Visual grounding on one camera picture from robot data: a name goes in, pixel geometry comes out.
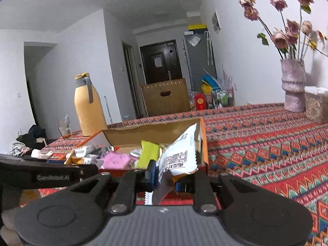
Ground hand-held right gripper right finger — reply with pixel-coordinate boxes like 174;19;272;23
177;172;257;216

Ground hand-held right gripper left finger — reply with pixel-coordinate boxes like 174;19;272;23
69;160;157;216

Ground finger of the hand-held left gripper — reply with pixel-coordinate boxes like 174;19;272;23
79;165;99;182

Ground green snack packet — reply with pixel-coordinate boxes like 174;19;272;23
136;140;161;170

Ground white printed snack packet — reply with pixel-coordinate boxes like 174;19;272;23
145;123;199;205

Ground red cardboard box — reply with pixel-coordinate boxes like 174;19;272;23
74;118;209;200

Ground gold cracker snack packet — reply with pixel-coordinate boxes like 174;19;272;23
64;151;98;166

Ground white silver snack packet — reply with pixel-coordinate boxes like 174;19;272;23
74;145;114;159

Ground white cloth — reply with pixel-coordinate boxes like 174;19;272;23
31;149;54;159

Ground pink snack packet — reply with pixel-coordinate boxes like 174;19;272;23
102;153;136;170

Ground black bag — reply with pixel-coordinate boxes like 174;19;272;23
10;124;48;157

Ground glass cup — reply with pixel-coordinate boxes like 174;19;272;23
58;122;72;137

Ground yellow thermos jug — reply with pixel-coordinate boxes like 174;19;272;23
74;73;108;137

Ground brown cardboard box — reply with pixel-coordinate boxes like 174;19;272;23
140;79;190;117

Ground patterned tablecloth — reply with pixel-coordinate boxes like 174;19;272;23
38;102;328;246

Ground red gift box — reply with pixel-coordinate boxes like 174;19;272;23
194;92;207;110

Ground blue plastic items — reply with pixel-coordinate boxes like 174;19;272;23
201;75;221;94

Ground dark door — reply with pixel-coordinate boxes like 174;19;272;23
140;40;183;85

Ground grey refrigerator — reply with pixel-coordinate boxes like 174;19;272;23
182;32;217;93

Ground white umbrella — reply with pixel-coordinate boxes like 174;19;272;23
205;31;214;66

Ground pink vase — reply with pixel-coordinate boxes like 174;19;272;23
280;58;306;112

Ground dried roses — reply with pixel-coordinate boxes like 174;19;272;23
239;0;328;60

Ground wire rack with bottles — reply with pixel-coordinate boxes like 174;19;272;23
211;88;235;108

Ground wall poster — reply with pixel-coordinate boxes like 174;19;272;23
212;10;221;34

